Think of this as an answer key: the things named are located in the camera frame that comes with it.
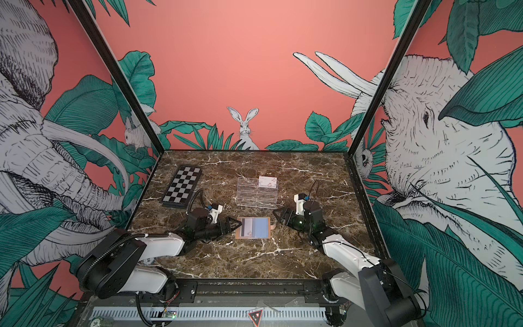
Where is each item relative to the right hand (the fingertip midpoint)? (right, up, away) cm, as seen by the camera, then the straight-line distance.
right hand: (277, 213), depth 83 cm
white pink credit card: (-4, +12, +13) cm, 18 cm away
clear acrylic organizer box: (-7, +7, +19) cm, 21 cm away
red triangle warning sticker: (-8, -33, -14) cm, 37 cm away
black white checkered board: (-48, +9, +18) cm, 52 cm away
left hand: (-16, -6, +2) cm, 17 cm away
